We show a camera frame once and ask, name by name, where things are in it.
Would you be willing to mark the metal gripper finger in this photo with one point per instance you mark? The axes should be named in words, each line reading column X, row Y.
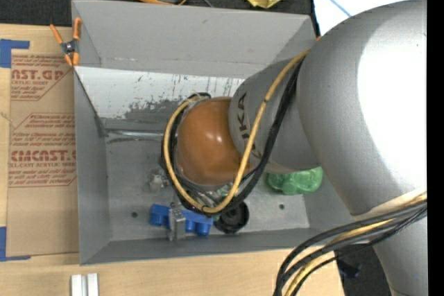
column 155, row 181
column 177, row 223

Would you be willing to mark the blue plastic toy block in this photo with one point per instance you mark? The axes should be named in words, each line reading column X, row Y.
column 159, row 215

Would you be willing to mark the green rubber toy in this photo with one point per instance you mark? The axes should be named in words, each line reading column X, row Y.
column 295, row 181

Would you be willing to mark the brown cardboard board, red print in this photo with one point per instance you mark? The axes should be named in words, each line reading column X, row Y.
column 38, row 135

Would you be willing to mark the grey metal bin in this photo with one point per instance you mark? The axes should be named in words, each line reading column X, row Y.
column 138, row 45

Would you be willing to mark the black cylinder on white bracket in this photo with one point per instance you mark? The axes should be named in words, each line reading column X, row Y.
column 231, row 217

